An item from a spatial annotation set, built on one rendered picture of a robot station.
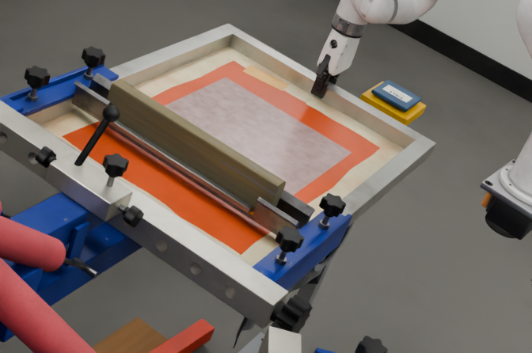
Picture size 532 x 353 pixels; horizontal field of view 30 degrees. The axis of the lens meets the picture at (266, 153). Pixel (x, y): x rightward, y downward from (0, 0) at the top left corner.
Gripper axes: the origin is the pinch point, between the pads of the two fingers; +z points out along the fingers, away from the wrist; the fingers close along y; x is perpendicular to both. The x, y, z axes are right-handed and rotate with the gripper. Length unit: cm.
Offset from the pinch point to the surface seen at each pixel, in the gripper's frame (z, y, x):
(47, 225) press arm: -6, -99, -1
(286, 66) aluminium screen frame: -0.5, -1.9, 9.5
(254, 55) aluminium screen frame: 1.1, -1.9, 18.3
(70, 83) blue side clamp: -2, -58, 28
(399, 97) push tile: 1.1, 17.5, -13.2
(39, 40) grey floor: 98, 104, 157
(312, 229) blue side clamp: -2, -56, -27
